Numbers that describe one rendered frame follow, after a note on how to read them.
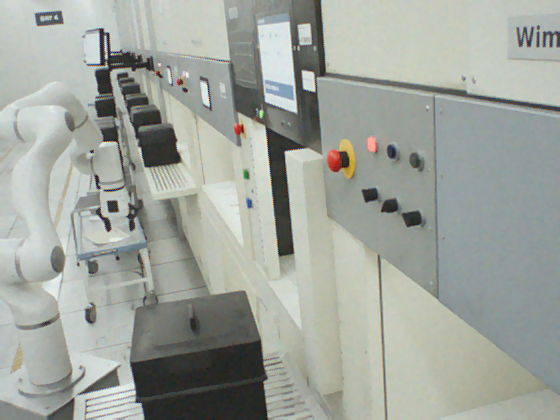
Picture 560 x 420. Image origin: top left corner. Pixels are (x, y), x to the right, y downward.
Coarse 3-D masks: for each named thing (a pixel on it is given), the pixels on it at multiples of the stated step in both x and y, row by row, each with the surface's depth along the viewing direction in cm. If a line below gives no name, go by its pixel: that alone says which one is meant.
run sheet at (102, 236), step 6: (114, 228) 411; (90, 234) 404; (96, 234) 403; (102, 234) 401; (108, 234) 400; (114, 234) 399; (120, 234) 398; (126, 234) 396; (90, 240) 391; (96, 240) 390; (102, 240) 389; (108, 240) 388; (114, 240) 387
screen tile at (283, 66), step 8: (280, 32) 135; (280, 40) 136; (288, 40) 130; (280, 48) 137; (288, 48) 131; (288, 56) 132; (280, 64) 139; (288, 64) 133; (280, 72) 140; (288, 72) 134
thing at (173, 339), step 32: (160, 320) 146; (192, 320) 139; (224, 320) 142; (160, 352) 131; (192, 352) 130; (224, 352) 131; (256, 352) 133; (160, 384) 131; (192, 384) 132; (224, 384) 133
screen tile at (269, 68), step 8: (264, 32) 148; (264, 40) 149; (272, 40) 142; (264, 48) 151; (272, 48) 143; (272, 56) 145; (264, 64) 153; (272, 64) 146; (264, 72) 155; (272, 72) 147
